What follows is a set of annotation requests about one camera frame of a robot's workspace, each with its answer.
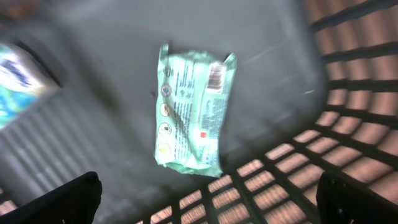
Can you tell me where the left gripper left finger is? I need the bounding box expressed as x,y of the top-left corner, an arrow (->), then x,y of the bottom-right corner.
1,171 -> 102,224

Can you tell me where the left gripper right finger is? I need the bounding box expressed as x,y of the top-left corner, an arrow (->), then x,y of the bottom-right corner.
316,172 -> 397,224

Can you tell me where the teal wipes pack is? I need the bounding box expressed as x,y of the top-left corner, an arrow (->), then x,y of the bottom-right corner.
154,44 -> 238,177

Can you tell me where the grey plastic mesh basket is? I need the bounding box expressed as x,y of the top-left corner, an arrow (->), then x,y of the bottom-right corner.
1,1 -> 397,223

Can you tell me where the blue white package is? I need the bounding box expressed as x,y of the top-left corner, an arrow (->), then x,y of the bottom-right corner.
1,42 -> 60,128

